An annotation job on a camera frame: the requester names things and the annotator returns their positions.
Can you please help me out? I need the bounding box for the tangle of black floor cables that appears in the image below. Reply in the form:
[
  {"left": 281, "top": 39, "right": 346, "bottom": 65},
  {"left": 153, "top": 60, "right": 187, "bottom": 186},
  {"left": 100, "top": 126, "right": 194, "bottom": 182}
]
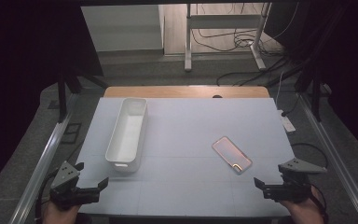
[{"left": 190, "top": 3, "right": 293, "bottom": 54}]

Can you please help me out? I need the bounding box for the long black floor cable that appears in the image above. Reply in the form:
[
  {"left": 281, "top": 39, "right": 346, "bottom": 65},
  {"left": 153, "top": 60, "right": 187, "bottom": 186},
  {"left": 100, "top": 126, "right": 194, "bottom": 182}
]
[{"left": 216, "top": 57, "right": 293, "bottom": 87}]

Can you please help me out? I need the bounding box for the silver metal rail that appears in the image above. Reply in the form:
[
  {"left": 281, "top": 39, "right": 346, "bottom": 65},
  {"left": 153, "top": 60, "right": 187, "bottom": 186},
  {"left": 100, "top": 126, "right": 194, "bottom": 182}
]
[
  {"left": 297, "top": 92, "right": 358, "bottom": 224},
  {"left": 8, "top": 92, "right": 79, "bottom": 224}
]

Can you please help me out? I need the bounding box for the black looped floor cable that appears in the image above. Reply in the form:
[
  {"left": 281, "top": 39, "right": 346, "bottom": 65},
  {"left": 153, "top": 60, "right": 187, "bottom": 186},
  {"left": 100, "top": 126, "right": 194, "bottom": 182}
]
[{"left": 290, "top": 142, "right": 329, "bottom": 171}]

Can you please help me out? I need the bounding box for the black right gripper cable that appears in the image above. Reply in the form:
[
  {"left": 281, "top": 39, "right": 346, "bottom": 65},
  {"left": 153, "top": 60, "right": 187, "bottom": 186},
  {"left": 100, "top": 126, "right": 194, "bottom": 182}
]
[{"left": 310, "top": 183, "right": 330, "bottom": 224}]

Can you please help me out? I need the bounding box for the person's left hand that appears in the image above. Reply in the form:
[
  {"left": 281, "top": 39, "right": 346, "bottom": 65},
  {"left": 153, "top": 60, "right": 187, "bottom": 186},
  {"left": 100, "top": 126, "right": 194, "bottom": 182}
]
[{"left": 41, "top": 201, "right": 82, "bottom": 224}]

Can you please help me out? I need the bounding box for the black power strip plug cable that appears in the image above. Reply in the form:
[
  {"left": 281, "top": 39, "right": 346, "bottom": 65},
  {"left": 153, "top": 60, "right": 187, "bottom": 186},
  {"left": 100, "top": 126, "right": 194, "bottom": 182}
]
[{"left": 281, "top": 92, "right": 303, "bottom": 118}]

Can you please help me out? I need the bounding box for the white power strip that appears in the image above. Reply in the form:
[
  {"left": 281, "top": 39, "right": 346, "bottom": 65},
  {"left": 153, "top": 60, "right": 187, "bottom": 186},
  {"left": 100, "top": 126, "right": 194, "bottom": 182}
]
[{"left": 278, "top": 109, "right": 296, "bottom": 133}]

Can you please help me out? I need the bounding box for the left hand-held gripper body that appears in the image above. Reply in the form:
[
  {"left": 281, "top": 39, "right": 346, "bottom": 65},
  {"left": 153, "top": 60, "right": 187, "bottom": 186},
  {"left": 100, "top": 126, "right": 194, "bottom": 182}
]
[{"left": 49, "top": 161, "right": 102, "bottom": 209}]

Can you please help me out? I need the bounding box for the white cabinet panel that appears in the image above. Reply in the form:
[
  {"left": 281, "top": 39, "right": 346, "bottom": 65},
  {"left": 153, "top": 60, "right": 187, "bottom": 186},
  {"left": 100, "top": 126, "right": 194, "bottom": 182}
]
[{"left": 80, "top": 4, "right": 164, "bottom": 52}]

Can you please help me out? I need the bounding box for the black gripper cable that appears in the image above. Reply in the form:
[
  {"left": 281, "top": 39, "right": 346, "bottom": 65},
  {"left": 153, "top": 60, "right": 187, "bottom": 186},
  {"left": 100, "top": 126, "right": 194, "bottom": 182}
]
[
  {"left": 310, "top": 183, "right": 330, "bottom": 224},
  {"left": 34, "top": 167, "right": 60, "bottom": 224}
]

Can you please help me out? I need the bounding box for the blue phone case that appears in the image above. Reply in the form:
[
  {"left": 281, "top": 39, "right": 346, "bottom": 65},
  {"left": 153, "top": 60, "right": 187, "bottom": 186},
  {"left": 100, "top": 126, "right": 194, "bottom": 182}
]
[{"left": 212, "top": 135, "right": 254, "bottom": 175}]

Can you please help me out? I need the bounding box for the person's right hand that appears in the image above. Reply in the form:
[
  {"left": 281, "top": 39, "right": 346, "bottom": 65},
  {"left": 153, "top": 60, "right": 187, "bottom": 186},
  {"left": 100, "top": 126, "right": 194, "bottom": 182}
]
[{"left": 280, "top": 186, "right": 326, "bottom": 224}]

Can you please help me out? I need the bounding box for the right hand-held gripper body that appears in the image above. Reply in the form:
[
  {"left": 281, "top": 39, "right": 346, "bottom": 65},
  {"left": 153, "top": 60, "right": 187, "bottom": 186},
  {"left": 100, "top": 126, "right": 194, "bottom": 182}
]
[{"left": 262, "top": 158, "right": 328, "bottom": 203}]

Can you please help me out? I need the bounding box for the white board sheet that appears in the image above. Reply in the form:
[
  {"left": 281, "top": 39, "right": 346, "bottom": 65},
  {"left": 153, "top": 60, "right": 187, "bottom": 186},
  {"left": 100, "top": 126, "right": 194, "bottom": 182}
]
[{"left": 74, "top": 96, "right": 296, "bottom": 217}]

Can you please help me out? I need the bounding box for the white rectangular plastic bin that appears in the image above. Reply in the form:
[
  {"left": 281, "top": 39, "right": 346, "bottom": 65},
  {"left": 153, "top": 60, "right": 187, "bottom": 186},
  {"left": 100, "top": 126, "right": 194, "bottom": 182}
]
[{"left": 104, "top": 97, "right": 149, "bottom": 173}]

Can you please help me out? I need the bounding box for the black metal stand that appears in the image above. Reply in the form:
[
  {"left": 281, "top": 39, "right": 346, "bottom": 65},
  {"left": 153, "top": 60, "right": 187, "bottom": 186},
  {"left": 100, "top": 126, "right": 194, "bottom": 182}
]
[
  {"left": 57, "top": 71, "right": 110, "bottom": 123},
  {"left": 293, "top": 62, "right": 324, "bottom": 122}
]

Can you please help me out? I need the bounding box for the white metal desk frame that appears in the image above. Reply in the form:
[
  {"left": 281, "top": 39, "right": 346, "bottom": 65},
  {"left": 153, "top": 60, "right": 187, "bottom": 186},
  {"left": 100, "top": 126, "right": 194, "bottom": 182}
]
[{"left": 185, "top": 3, "right": 272, "bottom": 73}]

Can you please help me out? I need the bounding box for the dark curtain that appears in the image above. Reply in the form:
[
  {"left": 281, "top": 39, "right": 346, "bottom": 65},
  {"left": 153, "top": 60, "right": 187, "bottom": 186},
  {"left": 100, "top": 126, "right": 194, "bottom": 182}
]
[
  {"left": 264, "top": 0, "right": 358, "bottom": 157},
  {"left": 0, "top": 0, "right": 104, "bottom": 200}
]

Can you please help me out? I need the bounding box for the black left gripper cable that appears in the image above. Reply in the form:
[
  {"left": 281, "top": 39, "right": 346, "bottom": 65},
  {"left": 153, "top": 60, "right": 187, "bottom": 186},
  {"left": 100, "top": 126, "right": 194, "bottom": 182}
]
[{"left": 34, "top": 167, "right": 60, "bottom": 224}]

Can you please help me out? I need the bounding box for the black square floor frame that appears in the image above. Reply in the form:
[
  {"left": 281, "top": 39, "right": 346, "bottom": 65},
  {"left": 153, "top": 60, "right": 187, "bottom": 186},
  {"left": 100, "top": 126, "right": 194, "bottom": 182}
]
[{"left": 60, "top": 122, "right": 83, "bottom": 145}]

